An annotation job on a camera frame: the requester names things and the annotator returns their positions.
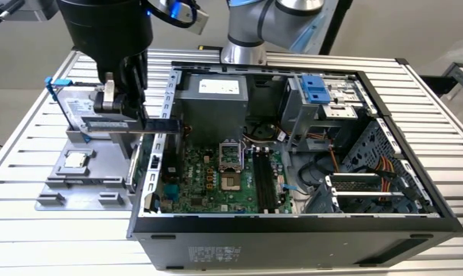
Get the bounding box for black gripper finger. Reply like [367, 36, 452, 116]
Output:
[120, 53, 151, 133]
[92, 57, 124, 113]

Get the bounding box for RAM stick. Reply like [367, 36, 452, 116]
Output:
[47, 177, 125, 185]
[80, 116, 179, 135]

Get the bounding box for black RAM slot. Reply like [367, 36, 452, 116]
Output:
[262, 146, 282, 214]
[252, 146, 274, 214]

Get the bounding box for hard disk in blue carrier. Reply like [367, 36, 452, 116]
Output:
[45, 76, 117, 143]

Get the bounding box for grey parts rack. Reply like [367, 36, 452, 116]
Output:
[35, 103, 140, 211]

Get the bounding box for green graphics card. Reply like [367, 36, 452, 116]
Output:
[125, 103, 157, 194]

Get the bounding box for grey power supply unit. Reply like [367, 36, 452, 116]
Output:
[176, 73, 249, 142]

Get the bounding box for silver CPU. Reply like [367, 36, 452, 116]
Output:
[64, 151, 89, 167]

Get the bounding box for metal socket cover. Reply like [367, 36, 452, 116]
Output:
[219, 139, 243, 171]

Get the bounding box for green motherboard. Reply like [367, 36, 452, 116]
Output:
[156, 143, 296, 215]

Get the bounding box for CPU socket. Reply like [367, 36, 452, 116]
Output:
[220, 171, 243, 192]

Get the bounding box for silver drive cage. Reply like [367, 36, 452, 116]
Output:
[280, 73, 372, 152]

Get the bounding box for blue plastic drive latch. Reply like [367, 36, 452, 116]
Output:
[300, 74, 331, 105]

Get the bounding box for black open PC case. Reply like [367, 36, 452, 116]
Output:
[125, 60, 463, 271]

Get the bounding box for metal disk bay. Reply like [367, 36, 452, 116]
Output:
[304, 171, 407, 214]

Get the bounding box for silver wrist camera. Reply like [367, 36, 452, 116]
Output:
[153, 0, 209, 36]

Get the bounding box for multicoloured wire bundle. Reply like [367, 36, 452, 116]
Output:
[241, 120, 292, 144]

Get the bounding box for black cable loop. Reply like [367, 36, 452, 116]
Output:
[296, 152, 334, 195]

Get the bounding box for thin orange wire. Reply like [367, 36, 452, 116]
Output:
[328, 144, 340, 174]

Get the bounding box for black upright post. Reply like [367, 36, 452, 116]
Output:
[322, 0, 354, 55]

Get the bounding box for orange wire bundle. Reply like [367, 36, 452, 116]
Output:
[371, 156, 398, 199]

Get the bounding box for metal frame table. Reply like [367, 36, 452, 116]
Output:
[440, 62, 463, 100]

